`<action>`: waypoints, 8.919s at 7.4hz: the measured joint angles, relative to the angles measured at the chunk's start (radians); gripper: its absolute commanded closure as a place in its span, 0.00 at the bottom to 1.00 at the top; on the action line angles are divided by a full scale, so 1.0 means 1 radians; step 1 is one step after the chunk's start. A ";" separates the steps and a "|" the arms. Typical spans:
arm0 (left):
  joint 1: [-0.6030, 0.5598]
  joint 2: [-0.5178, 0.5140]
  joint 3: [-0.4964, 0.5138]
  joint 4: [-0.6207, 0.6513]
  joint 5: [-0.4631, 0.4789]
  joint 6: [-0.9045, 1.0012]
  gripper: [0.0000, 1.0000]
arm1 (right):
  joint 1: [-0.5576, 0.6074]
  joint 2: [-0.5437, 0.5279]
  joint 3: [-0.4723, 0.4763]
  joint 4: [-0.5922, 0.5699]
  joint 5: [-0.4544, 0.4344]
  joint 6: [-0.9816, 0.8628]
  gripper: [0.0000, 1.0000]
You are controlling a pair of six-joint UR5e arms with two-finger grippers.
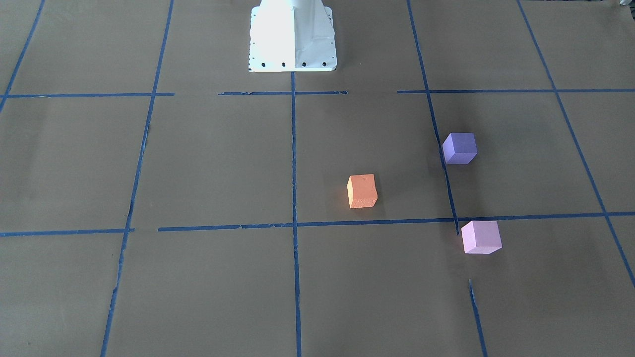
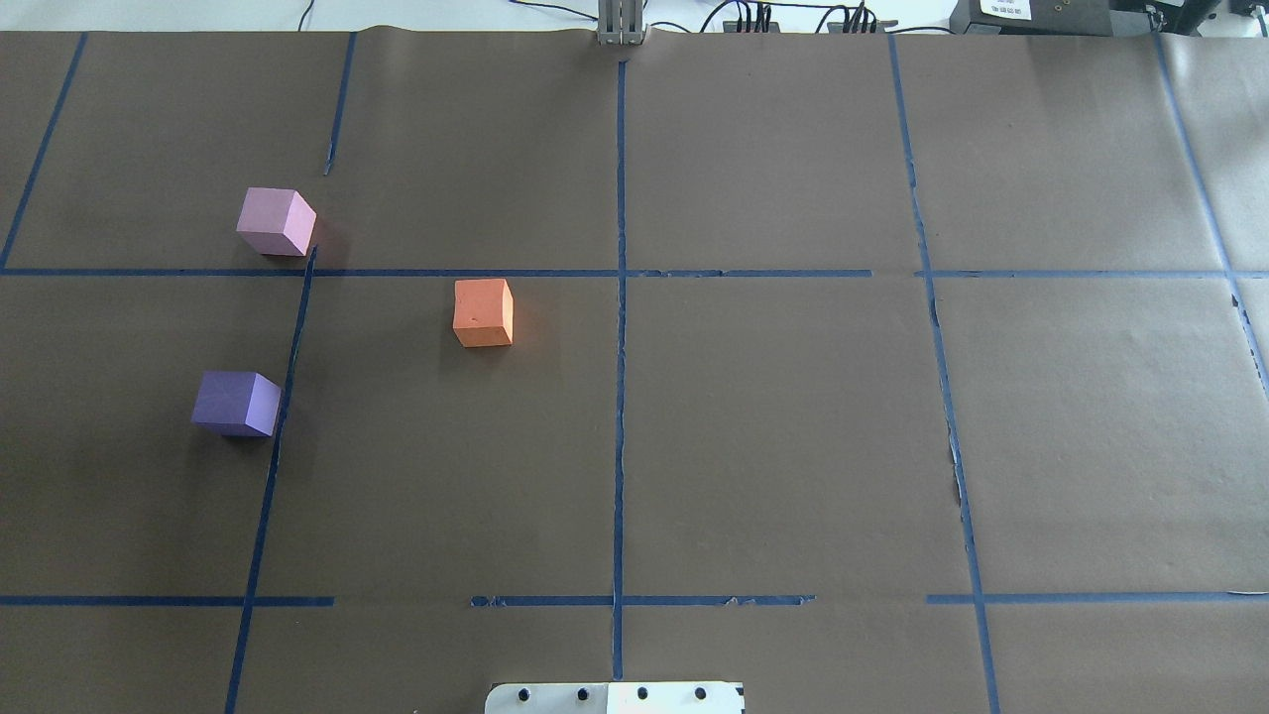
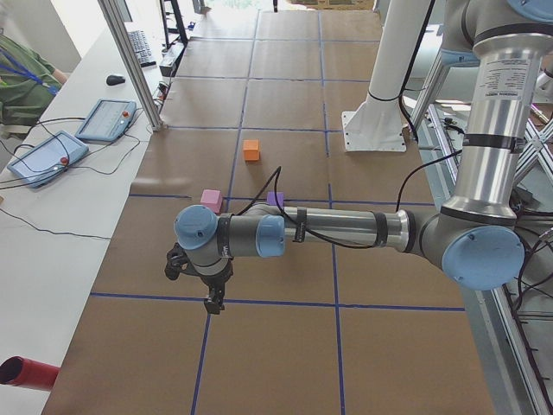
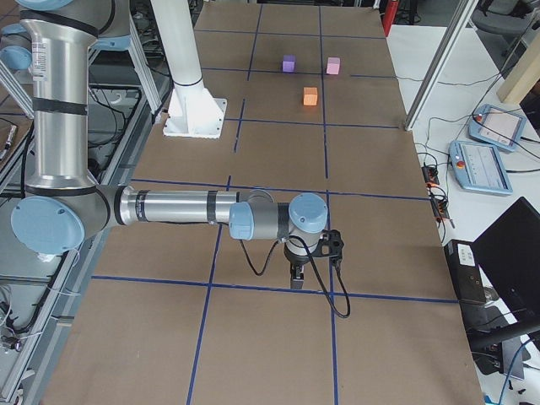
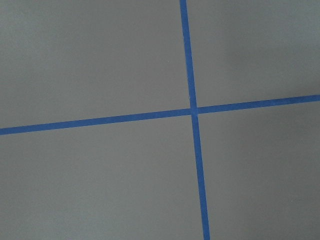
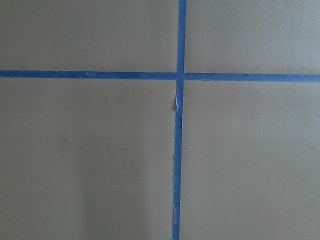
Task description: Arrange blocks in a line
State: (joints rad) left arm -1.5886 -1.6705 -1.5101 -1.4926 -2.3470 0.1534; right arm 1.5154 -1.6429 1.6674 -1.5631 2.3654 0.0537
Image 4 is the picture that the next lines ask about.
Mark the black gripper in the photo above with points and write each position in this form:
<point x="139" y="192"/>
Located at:
<point x="296" y="263"/>

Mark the orange foam block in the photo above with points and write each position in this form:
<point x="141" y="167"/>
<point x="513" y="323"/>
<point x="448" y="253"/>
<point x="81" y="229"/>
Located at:
<point x="310" y="96"/>

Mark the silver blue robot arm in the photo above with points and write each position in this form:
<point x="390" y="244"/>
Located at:
<point x="63" y="205"/>

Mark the orange black power strip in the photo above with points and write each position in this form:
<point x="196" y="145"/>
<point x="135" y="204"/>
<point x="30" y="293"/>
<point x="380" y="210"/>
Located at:
<point x="439" y="200"/>

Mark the black computer box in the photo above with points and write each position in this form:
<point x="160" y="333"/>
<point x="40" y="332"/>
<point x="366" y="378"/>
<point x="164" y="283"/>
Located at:
<point x="464" y="271"/>

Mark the purple foam block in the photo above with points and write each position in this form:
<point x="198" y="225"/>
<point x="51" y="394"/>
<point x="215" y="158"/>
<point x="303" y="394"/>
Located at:
<point x="288" y="63"/>

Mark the near blue teach pendant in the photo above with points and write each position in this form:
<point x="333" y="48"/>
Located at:
<point x="478" y="167"/>

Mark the blue teach pendant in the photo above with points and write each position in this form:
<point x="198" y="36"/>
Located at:
<point x="478" y="167"/>
<point x="494" y="125"/>

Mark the pink foam block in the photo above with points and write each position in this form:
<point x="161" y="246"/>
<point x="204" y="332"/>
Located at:
<point x="333" y="66"/>

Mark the black laptop monitor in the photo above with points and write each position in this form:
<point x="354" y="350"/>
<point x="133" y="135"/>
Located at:
<point x="508" y="253"/>

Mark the far blue teach pendant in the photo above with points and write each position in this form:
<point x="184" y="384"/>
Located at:
<point x="494" y="125"/>

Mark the red cylinder tube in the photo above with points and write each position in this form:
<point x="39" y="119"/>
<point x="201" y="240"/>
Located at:
<point x="389" y="15"/>

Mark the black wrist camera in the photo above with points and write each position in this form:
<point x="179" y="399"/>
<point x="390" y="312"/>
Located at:
<point x="331" y="246"/>

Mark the white pedestal column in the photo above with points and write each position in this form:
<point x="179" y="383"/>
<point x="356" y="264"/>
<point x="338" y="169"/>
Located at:
<point x="193" y="111"/>

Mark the aluminium frame post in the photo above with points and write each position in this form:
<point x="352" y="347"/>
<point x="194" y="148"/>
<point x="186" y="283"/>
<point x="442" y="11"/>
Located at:
<point x="458" y="23"/>

